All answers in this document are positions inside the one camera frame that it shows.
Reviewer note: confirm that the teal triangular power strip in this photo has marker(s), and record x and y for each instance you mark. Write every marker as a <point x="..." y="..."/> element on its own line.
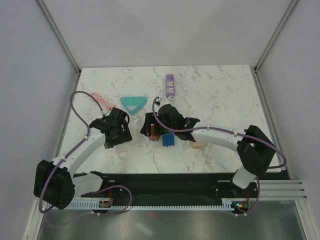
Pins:
<point x="133" y="104"/>

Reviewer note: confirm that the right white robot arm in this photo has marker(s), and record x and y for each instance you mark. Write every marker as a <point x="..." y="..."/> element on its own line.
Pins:
<point x="253" y="147"/>

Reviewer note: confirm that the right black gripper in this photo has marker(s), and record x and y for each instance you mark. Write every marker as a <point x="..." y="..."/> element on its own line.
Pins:
<point x="149" y="119"/>

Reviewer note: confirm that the blue cube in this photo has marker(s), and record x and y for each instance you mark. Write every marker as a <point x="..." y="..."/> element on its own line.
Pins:
<point x="168" y="139"/>

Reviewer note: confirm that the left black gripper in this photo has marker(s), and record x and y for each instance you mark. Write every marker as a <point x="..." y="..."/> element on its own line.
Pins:
<point x="125" y="136"/>

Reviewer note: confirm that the aluminium frame post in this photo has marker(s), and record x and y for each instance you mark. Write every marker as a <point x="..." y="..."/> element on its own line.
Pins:
<point x="276" y="33"/>
<point x="58" y="35"/>

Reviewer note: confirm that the right aluminium frame post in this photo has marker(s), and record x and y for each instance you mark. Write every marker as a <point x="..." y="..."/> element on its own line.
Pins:
<point x="276" y="33"/>

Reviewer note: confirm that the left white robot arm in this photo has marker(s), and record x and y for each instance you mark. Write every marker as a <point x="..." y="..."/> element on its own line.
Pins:
<point x="55" y="180"/>

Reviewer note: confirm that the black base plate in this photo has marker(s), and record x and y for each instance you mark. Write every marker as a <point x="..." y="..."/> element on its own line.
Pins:
<point x="171" y="189"/>

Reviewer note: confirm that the left aluminium frame post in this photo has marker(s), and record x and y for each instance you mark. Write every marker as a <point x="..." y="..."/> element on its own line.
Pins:
<point x="58" y="35"/>

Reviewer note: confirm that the white slotted cable duct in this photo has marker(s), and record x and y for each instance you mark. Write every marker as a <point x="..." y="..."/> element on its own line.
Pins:
<point x="99" y="205"/>

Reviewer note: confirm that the pink plug adapter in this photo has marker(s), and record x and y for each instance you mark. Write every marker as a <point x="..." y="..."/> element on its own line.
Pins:
<point x="198" y="145"/>

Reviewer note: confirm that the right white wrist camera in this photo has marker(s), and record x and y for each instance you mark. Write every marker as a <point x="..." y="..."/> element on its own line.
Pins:
<point x="163" y="101"/>

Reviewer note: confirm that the purple power strip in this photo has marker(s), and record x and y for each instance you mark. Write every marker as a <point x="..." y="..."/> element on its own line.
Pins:
<point x="170" y="86"/>

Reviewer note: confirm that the orange patterned block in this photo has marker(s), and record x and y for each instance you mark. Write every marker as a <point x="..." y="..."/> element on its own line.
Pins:
<point x="153" y="136"/>

